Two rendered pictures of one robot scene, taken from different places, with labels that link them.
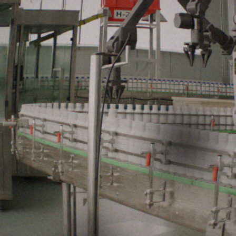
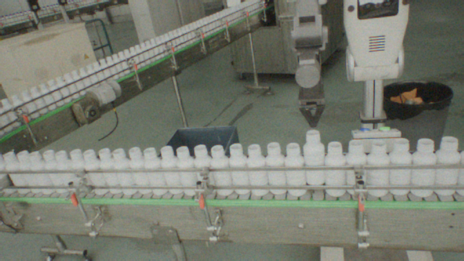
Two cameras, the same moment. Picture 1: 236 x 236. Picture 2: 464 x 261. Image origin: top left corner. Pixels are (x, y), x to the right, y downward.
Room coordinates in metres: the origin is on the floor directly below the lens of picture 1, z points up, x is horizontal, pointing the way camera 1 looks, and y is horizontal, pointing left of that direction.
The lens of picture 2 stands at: (2.50, 0.81, 1.69)
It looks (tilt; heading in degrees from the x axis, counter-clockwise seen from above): 26 degrees down; 312
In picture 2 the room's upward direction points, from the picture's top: 10 degrees counter-clockwise
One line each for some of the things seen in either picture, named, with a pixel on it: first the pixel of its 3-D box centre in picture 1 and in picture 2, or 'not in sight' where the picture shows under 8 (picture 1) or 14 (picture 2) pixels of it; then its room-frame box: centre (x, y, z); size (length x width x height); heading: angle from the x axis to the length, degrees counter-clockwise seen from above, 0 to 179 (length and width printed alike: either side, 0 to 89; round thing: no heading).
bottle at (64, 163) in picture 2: (45, 123); (68, 172); (3.71, 0.40, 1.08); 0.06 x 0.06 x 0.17
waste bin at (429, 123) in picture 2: not in sight; (411, 132); (3.02, -1.68, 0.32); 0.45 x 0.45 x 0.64
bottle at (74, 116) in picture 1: (75, 129); (187, 170); (3.29, 0.20, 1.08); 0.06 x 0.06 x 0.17
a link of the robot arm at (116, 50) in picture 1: (106, 54); (309, 56); (2.90, 0.05, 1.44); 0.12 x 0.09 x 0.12; 114
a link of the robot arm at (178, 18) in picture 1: (188, 16); not in sight; (2.54, -0.28, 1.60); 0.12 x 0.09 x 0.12; 116
